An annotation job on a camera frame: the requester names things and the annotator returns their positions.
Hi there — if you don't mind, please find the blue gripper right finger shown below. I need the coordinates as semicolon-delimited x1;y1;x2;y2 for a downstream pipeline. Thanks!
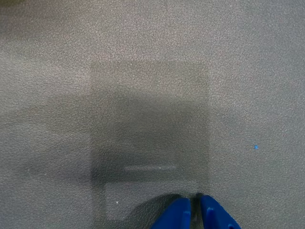
199;195;243;229

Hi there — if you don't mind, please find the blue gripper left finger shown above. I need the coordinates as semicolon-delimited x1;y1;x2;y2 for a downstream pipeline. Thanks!
149;197;192;229

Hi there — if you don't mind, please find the transparent rectangular film patch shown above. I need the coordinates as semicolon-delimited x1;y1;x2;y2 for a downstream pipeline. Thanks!
91;61;210;229

